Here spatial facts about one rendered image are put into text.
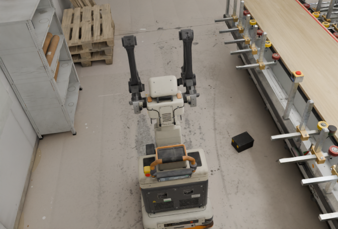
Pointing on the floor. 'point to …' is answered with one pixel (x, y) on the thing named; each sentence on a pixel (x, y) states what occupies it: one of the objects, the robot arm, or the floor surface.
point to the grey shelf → (30, 39)
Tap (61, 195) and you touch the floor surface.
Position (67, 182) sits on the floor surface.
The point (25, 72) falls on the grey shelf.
